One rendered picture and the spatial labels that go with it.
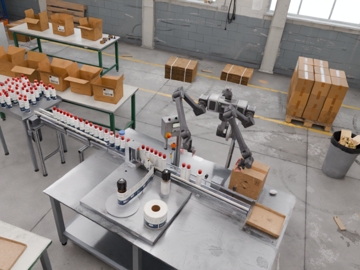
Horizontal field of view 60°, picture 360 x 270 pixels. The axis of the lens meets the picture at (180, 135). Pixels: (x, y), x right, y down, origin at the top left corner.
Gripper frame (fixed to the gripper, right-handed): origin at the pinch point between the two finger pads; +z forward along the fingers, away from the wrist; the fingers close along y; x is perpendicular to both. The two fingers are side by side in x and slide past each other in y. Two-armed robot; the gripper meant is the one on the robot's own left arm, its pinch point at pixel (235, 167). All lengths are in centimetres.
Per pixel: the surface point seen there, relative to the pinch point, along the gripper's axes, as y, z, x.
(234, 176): -3.4, 10.6, 9.8
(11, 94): -42, 196, -217
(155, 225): 71, 50, -25
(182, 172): 7, 45, -25
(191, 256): 82, 35, 9
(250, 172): -4.6, -4.9, 14.7
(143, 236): 81, 58, -26
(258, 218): 22, 6, 46
